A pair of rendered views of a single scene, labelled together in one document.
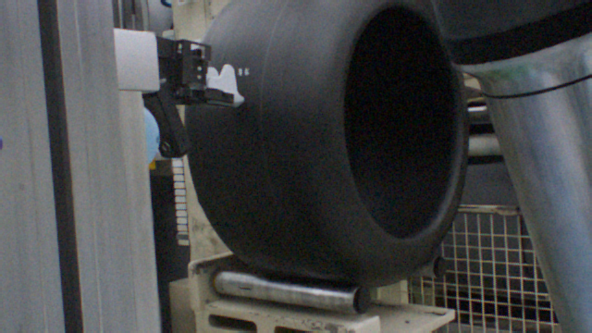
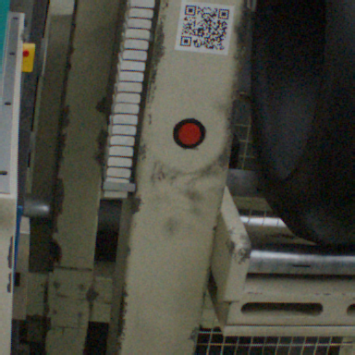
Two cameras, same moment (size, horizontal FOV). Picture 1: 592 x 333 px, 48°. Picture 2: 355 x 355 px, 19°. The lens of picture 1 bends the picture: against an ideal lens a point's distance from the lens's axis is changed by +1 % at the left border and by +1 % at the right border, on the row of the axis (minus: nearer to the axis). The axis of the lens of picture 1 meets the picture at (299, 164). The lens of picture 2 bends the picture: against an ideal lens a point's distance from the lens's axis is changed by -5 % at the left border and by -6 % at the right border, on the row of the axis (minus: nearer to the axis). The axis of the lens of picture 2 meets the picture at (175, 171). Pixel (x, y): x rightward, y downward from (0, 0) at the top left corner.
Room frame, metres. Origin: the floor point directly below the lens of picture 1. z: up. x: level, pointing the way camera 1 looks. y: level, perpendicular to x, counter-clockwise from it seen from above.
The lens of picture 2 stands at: (0.51, 1.31, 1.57)
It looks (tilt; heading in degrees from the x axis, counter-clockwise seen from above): 22 degrees down; 310
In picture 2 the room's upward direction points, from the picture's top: 8 degrees clockwise
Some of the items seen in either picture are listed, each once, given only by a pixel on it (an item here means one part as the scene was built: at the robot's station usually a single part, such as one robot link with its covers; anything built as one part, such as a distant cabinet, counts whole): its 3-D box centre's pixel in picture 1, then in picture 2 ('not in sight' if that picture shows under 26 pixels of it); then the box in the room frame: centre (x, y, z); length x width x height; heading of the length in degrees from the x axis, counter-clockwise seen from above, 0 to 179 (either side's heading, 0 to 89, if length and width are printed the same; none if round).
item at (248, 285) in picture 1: (285, 289); (346, 260); (1.21, 0.04, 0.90); 0.35 x 0.05 x 0.05; 51
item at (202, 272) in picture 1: (263, 266); (216, 215); (1.43, 0.09, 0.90); 0.40 x 0.03 x 0.10; 141
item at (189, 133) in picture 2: not in sight; (189, 132); (1.42, 0.21, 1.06); 0.03 x 0.02 x 0.03; 51
